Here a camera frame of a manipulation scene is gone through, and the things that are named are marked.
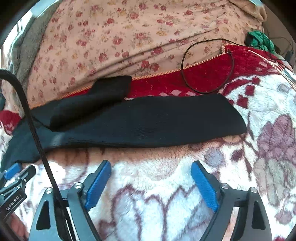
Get green cloth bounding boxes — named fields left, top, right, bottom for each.
left=244, top=31, right=276, bottom=54

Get red white floral fleece blanket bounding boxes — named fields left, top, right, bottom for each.
left=48, top=44, right=295, bottom=240

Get thin black cable loop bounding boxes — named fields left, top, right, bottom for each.
left=181, top=37, right=286, bottom=95

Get thick black braided cable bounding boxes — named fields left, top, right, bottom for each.
left=0, top=69, right=77, bottom=241

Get black knit pants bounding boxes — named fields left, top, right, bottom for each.
left=1, top=75, right=248, bottom=168

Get grey fleece garment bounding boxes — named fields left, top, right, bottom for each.
left=8, top=1, right=61, bottom=89

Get pink floral quilt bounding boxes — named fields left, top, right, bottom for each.
left=24, top=1, right=267, bottom=108

